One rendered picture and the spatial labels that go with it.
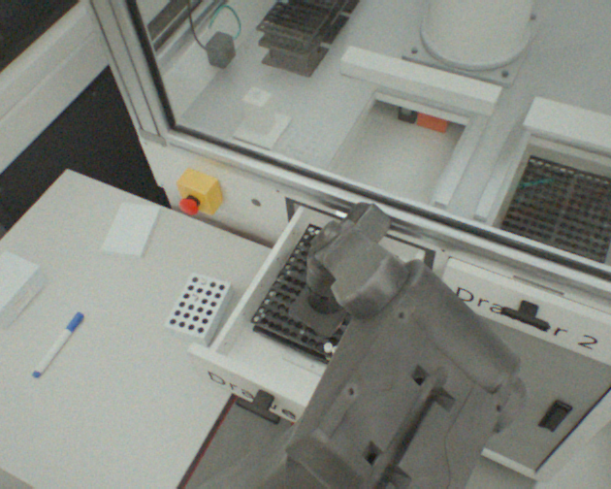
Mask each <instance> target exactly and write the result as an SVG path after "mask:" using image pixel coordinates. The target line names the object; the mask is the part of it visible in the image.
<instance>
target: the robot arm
mask: <svg viewBox="0 0 611 489"><path fill-rule="evenodd" d="M392 222H393V219H392V218H391V217H390V216H389V215H388V214H387V213H385V212H384V211H383V210H382V209H381V208H380V207H378V206H377V205H376V204H375V203H374V202H372V203H370V204H369V203H366V202H358V203H356V204H355V206H354V207H353V208H352V209H351V210H350V211H349V213H348V214H347V215H346V216H345V217H344V218H343V220H342V221H341V222H340V223H338V222H335V221H334V220H331V221H330V222H329V223H327V224H326V225H325V226H324V227H323V228H322V229H321V230H320V231H319V233H318V234H317V235H316V236H315V237H314V238H313V239H312V241H311V242H310V243H311V244H312V246H311V247H310V249H309V250H308V251H309V253H308V255H307V277H306V287H305V289H304V290H303V291H302V293H301V294H300V295H299V297H298V298H297V299H296V301H295V302H294V303H293V305H292V306H291V307H290V309H289V315H290V316H291V317H293V318H294V319H296V320H297V321H302V322H303V323H304V324H306V325H307V326H309V327H310V328H312V329H313V330H314V332H315V333H316V334H318V335H320V336H321V337H323V338H327V337H330V336H331V335H332V334H333V333H334V331H336V330H337V328H338V327H339V325H340V324H341V322H342V320H343V318H344V317H345V316H346V315H347V314H348V313H350V314H351V315H352V317H351V319H350V321H349V323H348V325H347V327H346V329H345V331H344V333H343V335H342V337H341V339H340V340H339V342H338V345H337V348H336V350H335V352H334V354H333V356H332V358H331V360H330V362H329V364H328V366H327V368H326V369H325V371H324V373H323V374H322V376H321V378H320V380H319V382H318V384H317V386H316V388H315V390H314V392H313V394H312V397H311V398H310V400H309V402H308V404H307V406H306V408H305V411H304V413H303V415H302V417H301V418H300V419H299V420H298V421H296V422H295V423H293V424H292V425H291V426H290V427H289V428H287V429H286V431H285V432H283V433H282V434H281V435H279V436H278V437H276V438H275V439H273V440H271V441H270V442H268V443H266V444H265V445H263V446H261V447H260V448H258V449H257V450H255V451H253V452H252V453H250V455H247V456H246V457H244V458H243V459H241V460H239V461H238V462H237V463H235V464H234V465H232V466H231V467H229V468H227V469H226V470H224V471H223V472H221V473H219V475H217V476H215V477H213V478H211V479H210V480H208V481H206V482H205V483H203V484H201V485H200V486H198V487H197V488H195V489H465V487H466V484H467V483H468V480H469V478H470V476H471V474H472V472H473V470H474V468H475V466H476V464H477V462H478V460H479V458H480V456H481V454H482V451H483V449H484V447H485V445H486V443H487V441H488V439H489V437H492V436H493V435H495V434H497V433H499V432H501V431H503V430H504V429H506V428H507V427H508V426H510V425H511V424H512V423H513V422H514V421H515V420H516V419H517V418H518V416H519V415H520V414H521V411H522V410H523V408H524V406H525V404H526V402H527V401H528V400H529V398H528V396H529V388H528V386H527V385H526V384H525V383H524V381H523V380H522V379H521V378H520V377H519V376H518V372H520V370H519V368H521V366H520V359H519V356H518V354H517V353H516V352H515V351H514V350H513V348H512V347H511V346H510V345H509V344H508V343H507V342H506V341H505V340H504V339H503V338H502V337H500V336H499V335H498V334H497V333H496V332H495V331H494V330H493V329H492V328H491V327H489V326H488V325H487V324H486V323H485V322H484V321H483V320H482V319H481V318H480V317H479V316H478V315H477V313H476V312H475V311H474V310H472V309H471V308H470V307H469V306H468V305H467V304H466V303H465V302H464V301H463V300H462V299H461V298H460V297H459V296H458V295H457V294H456V293H455V292H454V291H453V290H452V289H451V288H450V287H449V286H448V285H447V284H446V283H445V282H443V281H442V280H441V279H440V278H439V277H437V276H436V275H435V274H434V273H433V272H432V271H431V270H430V269H429V268H428V267H427V266H426V265H425V264H424V263H423V262H422V261H421V260H420V258H414V260H411V261H409V262H407V263H405V262H403V261H402V259H400V257H398V256H397V255H395V254H394V253H392V252H391V251H389V250H388V249H387V248H385V247H384V246H382V245H381V244H378V242H379V241H381V240H382V239H383V237H384V236H385V235H386V234H387V232H388V231H389V230H390V225H391V224H392Z"/></svg>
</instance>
